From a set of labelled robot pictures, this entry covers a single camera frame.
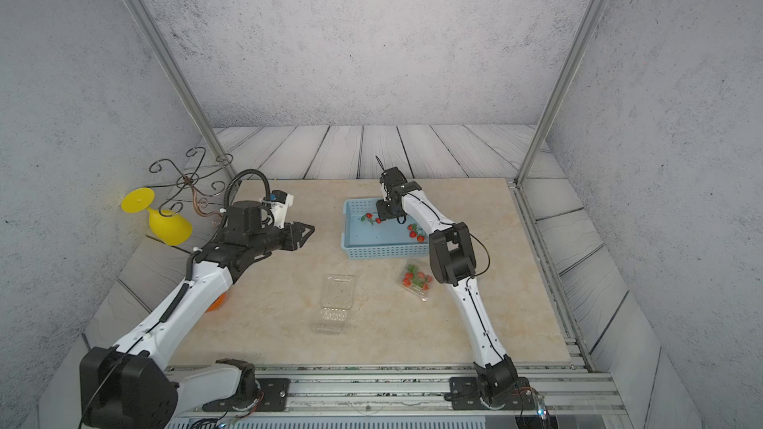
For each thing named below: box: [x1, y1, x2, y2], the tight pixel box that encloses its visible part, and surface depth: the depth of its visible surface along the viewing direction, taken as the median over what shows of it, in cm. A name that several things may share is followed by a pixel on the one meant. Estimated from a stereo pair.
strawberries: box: [401, 264, 434, 291], surface depth 94 cm
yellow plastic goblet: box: [121, 187, 194, 247], surface depth 76 cm
